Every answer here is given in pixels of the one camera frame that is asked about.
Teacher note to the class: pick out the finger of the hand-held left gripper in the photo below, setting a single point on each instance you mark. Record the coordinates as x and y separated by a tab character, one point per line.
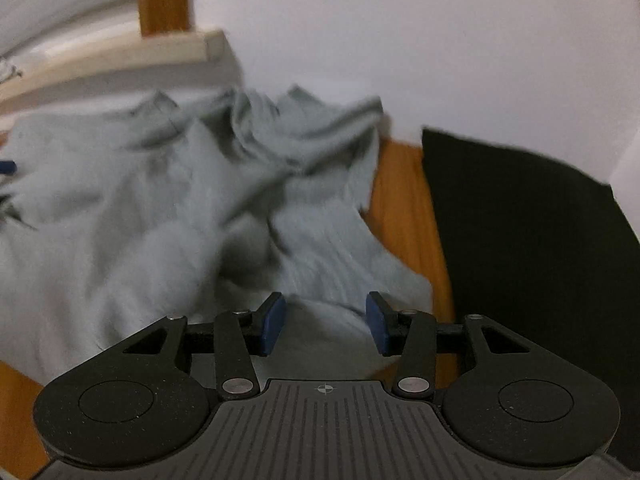
7	167

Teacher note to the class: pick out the grey sweatshirt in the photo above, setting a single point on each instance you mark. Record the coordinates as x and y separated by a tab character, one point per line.
150	220

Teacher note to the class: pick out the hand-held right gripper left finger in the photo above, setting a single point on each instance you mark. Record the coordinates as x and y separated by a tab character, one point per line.
272	322

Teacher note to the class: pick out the black cloth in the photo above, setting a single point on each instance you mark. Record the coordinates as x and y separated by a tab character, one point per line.
525	235

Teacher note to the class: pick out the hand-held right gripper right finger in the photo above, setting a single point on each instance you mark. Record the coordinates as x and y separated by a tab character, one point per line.
377	322

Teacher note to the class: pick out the beige window sill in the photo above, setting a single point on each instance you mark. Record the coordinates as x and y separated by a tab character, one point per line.
125	57

